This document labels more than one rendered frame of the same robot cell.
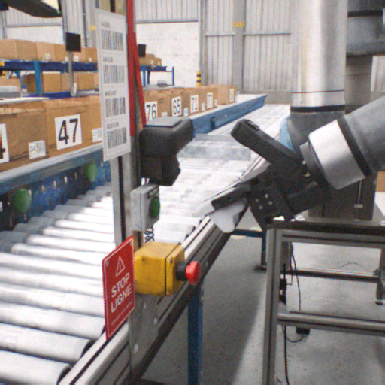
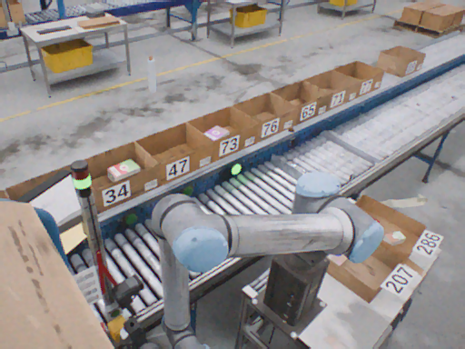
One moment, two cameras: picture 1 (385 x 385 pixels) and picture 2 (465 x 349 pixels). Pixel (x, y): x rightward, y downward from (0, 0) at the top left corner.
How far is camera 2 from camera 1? 1.35 m
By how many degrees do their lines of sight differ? 38
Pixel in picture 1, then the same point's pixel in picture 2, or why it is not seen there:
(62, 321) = not seen: hidden behind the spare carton
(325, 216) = (270, 307)
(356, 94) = (298, 264)
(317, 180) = not seen: outside the picture
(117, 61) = (89, 281)
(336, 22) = (172, 306)
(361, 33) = not seen: hidden behind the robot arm
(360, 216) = (286, 321)
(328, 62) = (170, 316)
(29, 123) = (146, 174)
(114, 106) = (88, 293)
